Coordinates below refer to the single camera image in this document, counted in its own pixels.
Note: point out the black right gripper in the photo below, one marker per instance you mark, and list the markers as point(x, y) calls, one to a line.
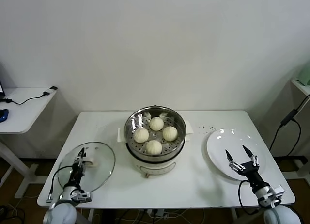
point(249, 170)

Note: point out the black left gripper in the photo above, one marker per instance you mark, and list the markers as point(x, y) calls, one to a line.
point(76, 173)

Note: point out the round glass pot lid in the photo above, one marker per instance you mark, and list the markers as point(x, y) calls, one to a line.
point(104, 161)

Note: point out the white steamed baozi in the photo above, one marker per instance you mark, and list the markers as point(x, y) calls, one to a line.
point(156, 123)
point(141, 135)
point(154, 147)
point(170, 133)

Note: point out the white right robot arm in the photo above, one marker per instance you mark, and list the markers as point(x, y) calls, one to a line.
point(278, 215)

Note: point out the perforated steel steamer basket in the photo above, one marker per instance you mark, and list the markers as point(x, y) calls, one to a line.
point(130, 141)

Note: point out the white round plate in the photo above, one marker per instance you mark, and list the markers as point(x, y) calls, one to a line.
point(218, 141)

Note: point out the white table leg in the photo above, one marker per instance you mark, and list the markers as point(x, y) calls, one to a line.
point(92, 214)
point(237, 213)

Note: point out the white side table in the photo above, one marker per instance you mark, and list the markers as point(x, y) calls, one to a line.
point(24, 112)

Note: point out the white electric pot base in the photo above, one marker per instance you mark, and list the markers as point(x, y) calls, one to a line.
point(157, 167)

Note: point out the blue computer mouse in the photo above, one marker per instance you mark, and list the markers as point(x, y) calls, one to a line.
point(4, 114)

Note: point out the white shelf table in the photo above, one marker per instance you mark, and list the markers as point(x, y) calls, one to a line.
point(302, 87)

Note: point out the white power strip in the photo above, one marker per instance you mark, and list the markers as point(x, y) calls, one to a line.
point(157, 213)

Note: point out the pale green box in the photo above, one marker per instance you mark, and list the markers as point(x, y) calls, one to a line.
point(305, 76)

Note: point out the laptop screen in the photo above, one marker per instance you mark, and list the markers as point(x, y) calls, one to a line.
point(2, 87)

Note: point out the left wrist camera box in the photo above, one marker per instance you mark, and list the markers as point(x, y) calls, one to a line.
point(83, 196)

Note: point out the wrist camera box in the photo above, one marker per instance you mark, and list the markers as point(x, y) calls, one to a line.
point(277, 195)
point(83, 196)

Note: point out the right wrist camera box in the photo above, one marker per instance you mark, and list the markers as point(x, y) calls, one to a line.
point(277, 195)

